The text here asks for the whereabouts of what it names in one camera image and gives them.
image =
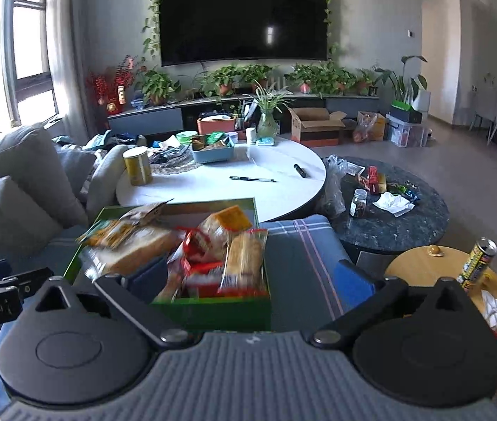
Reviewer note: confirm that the green cardboard box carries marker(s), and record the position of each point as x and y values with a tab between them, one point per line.
154	285

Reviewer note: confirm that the round wooden side table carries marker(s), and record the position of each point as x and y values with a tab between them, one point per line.
419	268

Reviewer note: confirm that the white round coffee table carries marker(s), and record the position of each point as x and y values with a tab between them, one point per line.
290	195

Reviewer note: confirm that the brown printed snack packet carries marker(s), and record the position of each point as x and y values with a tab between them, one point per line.
112	233

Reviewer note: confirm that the glass jar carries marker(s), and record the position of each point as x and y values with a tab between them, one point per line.
358	203

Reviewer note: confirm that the yellow black drink can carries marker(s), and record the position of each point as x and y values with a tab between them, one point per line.
477	262

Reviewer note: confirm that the red snack bag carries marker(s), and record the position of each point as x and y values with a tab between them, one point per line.
198	279

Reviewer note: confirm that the orange snack packet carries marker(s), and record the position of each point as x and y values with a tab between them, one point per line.
221	227

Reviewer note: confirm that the glass vase with plant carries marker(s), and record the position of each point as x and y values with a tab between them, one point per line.
269	101

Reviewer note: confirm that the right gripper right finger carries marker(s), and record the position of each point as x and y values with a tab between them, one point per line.
366	301

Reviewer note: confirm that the bagged sliced bread loaf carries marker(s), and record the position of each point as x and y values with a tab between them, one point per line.
141	247

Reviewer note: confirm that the grey sofa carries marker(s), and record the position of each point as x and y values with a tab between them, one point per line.
49	195

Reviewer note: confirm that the red flower decoration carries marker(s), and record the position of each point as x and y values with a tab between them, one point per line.
110	88

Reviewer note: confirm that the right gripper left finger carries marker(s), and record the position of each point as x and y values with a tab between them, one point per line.
159	329

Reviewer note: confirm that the black pen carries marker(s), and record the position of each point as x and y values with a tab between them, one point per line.
245	178

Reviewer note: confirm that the black remote control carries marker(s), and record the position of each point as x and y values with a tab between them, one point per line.
300	171

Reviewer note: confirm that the dark marble round table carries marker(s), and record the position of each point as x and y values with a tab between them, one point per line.
378	231

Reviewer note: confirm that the blue plastic tray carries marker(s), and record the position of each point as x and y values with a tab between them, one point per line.
203	153

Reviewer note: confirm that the brown cardboard box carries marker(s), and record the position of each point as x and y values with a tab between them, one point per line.
316	126

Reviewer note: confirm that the black wall television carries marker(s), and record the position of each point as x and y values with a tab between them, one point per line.
193	31

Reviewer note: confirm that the white crumpled tissue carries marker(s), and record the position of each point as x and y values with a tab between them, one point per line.
394	204

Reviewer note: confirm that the grey tv cabinet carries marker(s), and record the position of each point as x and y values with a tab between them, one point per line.
176	117

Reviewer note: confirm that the gold tin can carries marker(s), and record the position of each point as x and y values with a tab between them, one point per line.
137	165

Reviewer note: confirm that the rice cracker packet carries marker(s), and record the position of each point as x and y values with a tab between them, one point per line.
243	267

